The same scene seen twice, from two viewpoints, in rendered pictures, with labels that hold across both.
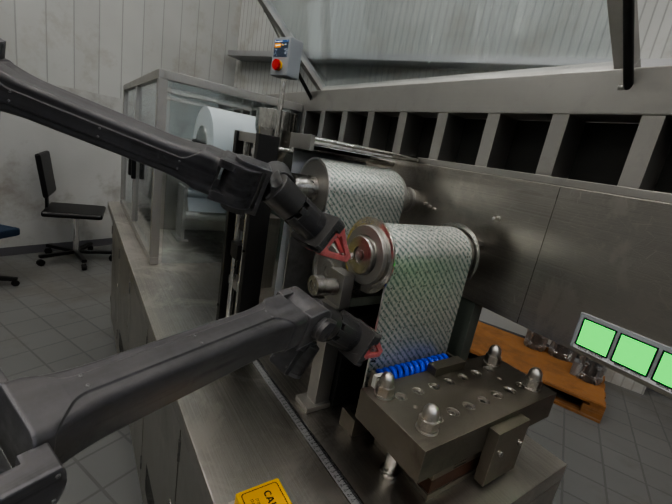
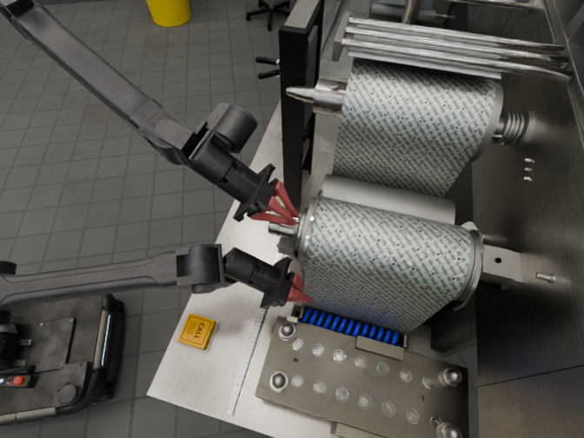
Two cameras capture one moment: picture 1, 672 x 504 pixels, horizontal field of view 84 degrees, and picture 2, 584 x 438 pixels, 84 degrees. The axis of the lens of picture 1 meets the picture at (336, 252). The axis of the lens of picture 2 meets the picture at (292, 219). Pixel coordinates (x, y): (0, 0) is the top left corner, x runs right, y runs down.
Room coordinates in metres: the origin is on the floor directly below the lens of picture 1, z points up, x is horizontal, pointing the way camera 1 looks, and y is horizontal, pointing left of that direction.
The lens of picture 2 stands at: (0.49, -0.26, 1.74)
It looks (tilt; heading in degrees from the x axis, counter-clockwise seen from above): 58 degrees down; 51
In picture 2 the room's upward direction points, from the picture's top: straight up
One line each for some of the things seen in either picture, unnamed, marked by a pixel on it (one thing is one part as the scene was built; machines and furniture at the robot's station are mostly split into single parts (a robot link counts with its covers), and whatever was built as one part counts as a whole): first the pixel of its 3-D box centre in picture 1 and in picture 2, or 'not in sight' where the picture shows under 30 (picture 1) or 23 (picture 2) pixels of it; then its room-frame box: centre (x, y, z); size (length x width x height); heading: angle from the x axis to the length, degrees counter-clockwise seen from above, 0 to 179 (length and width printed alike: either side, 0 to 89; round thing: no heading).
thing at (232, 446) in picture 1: (219, 269); (368, 89); (1.48, 0.47, 0.88); 2.52 x 0.66 x 0.04; 36
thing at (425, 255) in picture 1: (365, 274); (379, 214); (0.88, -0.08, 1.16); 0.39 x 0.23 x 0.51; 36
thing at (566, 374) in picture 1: (529, 352); not in sight; (2.81, -1.69, 0.16); 1.09 x 0.76 x 0.31; 60
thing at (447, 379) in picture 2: (494, 353); (452, 376); (0.78, -0.40, 1.05); 0.04 x 0.04 x 0.04
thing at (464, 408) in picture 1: (462, 403); (361, 382); (0.65, -0.30, 1.00); 0.40 x 0.16 x 0.06; 126
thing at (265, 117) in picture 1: (276, 120); not in sight; (1.34, 0.28, 1.50); 0.14 x 0.14 x 0.06
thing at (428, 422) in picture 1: (429, 416); (278, 381); (0.52, -0.19, 1.05); 0.04 x 0.04 x 0.04
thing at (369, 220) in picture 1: (368, 254); (312, 230); (0.70, -0.06, 1.25); 0.15 x 0.01 x 0.15; 36
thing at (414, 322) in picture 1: (417, 326); (361, 306); (0.72, -0.19, 1.11); 0.23 x 0.01 x 0.18; 126
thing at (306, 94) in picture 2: not in sight; (301, 93); (0.85, 0.16, 1.34); 0.06 x 0.03 x 0.03; 126
